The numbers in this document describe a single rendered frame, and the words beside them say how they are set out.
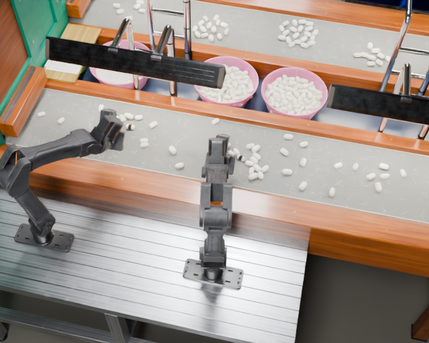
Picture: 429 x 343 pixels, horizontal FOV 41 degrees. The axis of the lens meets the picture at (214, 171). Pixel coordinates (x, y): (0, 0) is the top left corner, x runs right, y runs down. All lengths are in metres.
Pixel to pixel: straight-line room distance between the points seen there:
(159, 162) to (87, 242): 0.39
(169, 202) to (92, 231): 0.29
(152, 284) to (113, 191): 0.36
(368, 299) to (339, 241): 0.77
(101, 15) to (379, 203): 1.47
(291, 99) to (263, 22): 0.48
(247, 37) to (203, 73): 0.70
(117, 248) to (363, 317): 1.21
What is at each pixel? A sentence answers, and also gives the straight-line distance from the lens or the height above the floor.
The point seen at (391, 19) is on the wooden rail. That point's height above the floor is 0.76.
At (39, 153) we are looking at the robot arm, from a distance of 1.74.
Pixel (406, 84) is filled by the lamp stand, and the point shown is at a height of 1.12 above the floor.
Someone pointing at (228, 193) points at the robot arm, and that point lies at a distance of 1.60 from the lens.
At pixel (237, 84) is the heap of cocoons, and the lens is 2.38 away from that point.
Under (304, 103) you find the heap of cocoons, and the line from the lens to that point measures 2.34.
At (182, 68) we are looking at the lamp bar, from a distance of 1.93.
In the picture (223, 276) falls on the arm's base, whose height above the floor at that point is 0.68.
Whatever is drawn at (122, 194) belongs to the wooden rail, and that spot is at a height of 0.74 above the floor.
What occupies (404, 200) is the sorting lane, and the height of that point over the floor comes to 0.74.
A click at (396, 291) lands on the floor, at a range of 2.81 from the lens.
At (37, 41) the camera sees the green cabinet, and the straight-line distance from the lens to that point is 2.43.
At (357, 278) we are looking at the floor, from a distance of 2.79.
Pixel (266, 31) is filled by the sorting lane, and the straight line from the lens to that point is 2.62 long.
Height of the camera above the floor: 2.44
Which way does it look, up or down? 54 degrees down
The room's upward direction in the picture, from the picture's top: 2 degrees clockwise
